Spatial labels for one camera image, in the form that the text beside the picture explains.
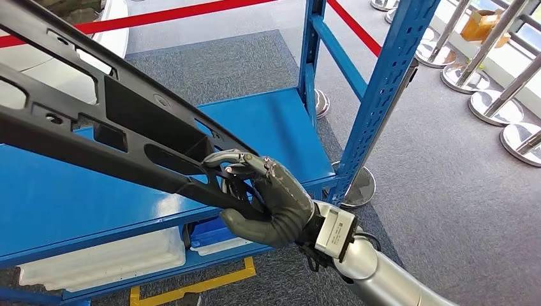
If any blue metal shelf rack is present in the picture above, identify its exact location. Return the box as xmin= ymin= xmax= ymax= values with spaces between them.
xmin=0 ymin=0 xmax=443 ymax=306

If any black plastic plate holder part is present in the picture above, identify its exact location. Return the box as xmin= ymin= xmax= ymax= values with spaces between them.
xmin=0 ymin=0 xmax=267 ymax=221

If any yellow floor tape marking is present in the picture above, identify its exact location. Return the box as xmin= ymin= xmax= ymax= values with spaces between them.
xmin=130 ymin=256 xmax=257 ymax=306

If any chrome stanchion black cap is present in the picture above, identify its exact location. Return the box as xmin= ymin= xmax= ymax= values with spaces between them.
xmin=323 ymin=58 xmax=420 ymax=210

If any black bracket part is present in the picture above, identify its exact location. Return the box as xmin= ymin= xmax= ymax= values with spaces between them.
xmin=182 ymin=221 xmax=197 ymax=250

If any white plastic bin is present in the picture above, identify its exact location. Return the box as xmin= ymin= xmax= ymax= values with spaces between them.
xmin=191 ymin=237 xmax=255 ymax=257

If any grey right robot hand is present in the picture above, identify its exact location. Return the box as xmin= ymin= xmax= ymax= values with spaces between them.
xmin=202 ymin=149 xmax=317 ymax=249

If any blue plastic bin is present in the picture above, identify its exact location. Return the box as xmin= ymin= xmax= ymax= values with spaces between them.
xmin=190 ymin=217 xmax=258 ymax=250

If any white plastic tray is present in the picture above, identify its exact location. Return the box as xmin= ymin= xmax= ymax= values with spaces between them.
xmin=17 ymin=226 xmax=187 ymax=293

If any white car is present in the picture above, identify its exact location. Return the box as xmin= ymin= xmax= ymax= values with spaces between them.
xmin=0 ymin=0 xmax=130 ymax=106

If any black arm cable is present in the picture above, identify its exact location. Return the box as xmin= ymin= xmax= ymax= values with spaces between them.
xmin=295 ymin=229 xmax=383 ymax=273

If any orange cardboard box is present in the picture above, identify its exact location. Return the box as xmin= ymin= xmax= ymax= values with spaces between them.
xmin=461 ymin=9 xmax=512 ymax=48

